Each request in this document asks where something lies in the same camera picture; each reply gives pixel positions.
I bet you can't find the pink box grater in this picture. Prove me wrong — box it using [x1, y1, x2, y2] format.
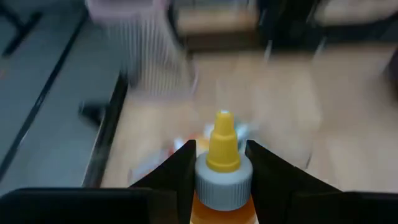
[85, 0, 200, 97]

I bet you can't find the clear plastic container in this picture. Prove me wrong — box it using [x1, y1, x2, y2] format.
[127, 74, 323, 187]

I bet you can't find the black metal table frame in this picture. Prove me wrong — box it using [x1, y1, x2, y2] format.
[77, 73, 130, 189]

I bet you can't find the yellow-tipped food colouring bottle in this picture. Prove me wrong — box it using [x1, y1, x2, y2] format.
[189, 109, 259, 224]

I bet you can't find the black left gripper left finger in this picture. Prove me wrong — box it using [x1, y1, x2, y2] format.
[129, 139, 198, 224]

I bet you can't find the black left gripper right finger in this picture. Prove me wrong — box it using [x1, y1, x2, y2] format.
[244, 139, 343, 224]

